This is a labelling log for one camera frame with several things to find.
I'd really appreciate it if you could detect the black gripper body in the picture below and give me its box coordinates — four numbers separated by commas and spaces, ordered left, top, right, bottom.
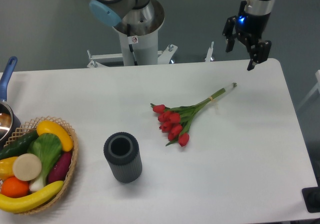
235, 0, 271, 43

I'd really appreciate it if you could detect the black device at table edge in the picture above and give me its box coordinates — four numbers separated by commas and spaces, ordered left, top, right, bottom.
301, 187, 320, 213

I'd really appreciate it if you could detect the white frame at right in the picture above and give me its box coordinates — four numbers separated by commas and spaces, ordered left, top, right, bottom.
297, 70, 320, 111

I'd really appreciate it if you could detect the dark grey ribbed vase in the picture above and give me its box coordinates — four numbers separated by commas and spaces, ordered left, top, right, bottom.
103, 132, 143, 183

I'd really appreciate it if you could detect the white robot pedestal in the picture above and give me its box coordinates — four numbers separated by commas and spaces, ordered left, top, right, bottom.
86, 24, 215, 68

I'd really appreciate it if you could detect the orange fruit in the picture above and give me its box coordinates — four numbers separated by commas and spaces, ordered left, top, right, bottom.
0, 177, 29, 198

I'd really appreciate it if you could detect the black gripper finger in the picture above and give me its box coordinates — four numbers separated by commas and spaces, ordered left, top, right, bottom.
222, 16, 237, 52
237, 32, 272, 71

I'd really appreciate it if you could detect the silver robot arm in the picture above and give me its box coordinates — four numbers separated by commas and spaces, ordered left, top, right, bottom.
89, 0, 275, 71

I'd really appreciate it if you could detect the yellow bell pepper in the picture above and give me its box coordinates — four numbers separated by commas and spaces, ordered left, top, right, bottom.
0, 156, 18, 181

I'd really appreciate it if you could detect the green cucumber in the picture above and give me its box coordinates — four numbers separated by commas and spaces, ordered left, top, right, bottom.
0, 130, 38, 160

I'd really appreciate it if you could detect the black cable on pedestal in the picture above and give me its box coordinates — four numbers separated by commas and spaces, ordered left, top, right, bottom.
126, 23, 139, 66

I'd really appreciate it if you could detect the woven wicker basket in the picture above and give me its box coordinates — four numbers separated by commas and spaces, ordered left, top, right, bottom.
4, 116, 79, 215

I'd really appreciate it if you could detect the blue handled saucepan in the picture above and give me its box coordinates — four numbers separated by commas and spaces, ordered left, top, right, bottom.
0, 56, 21, 150

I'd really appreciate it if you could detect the beige round disc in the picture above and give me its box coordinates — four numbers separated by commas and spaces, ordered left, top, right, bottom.
12, 153, 42, 181

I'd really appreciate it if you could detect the purple sweet potato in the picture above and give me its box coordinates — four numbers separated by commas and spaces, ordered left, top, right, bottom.
47, 152, 72, 184

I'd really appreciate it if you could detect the green bok choy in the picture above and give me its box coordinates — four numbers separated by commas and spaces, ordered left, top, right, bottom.
27, 133, 62, 193

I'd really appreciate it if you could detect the red tulip bouquet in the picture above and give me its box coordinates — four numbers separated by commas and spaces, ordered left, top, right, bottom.
150, 82, 238, 147

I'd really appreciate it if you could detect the yellow banana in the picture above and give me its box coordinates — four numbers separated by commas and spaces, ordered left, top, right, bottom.
0, 181, 64, 214

